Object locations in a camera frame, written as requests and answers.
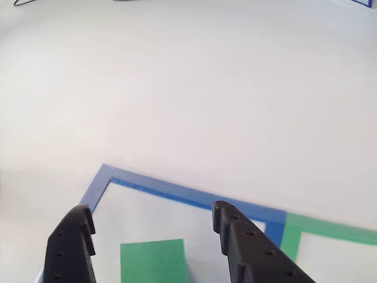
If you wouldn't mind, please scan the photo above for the green block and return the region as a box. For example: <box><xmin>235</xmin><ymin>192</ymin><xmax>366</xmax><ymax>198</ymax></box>
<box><xmin>120</xmin><ymin>238</ymin><xmax>190</xmax><ymax>283</ymax></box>

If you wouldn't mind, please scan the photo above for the green square frame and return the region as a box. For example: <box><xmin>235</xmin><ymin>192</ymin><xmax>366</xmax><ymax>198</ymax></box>
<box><xmin>279</xmin><ymin>212</ymin><xmax>377</xmax><ymax>263</ymax></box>

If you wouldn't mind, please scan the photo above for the blue square frame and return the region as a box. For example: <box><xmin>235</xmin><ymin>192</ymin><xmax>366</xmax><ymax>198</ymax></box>
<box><xmin>34</xmin><ymin>163</ymin><xmax>288</xmax><ymax>283</ymax></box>

